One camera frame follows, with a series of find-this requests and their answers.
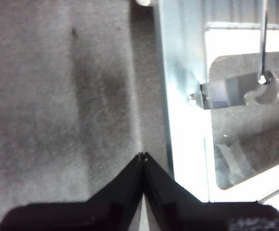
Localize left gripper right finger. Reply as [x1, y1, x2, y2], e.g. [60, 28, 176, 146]
[143, 151, 279, 231]

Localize glass oven door with handle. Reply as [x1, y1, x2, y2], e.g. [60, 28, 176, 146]
[153, 0, 279, 215]

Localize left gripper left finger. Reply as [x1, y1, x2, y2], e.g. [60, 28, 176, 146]
[0, 151, 145, 231]

